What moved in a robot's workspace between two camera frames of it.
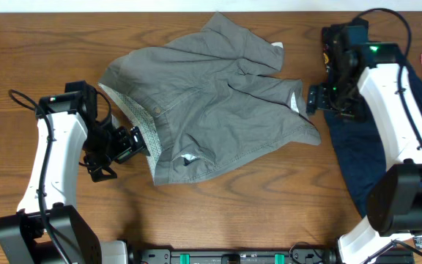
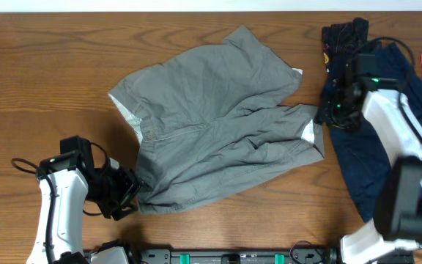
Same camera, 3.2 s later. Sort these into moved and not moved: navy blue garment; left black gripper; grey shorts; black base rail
Moved: left black gripper; grey shorts
Not moved: black base rail; navy blue garment
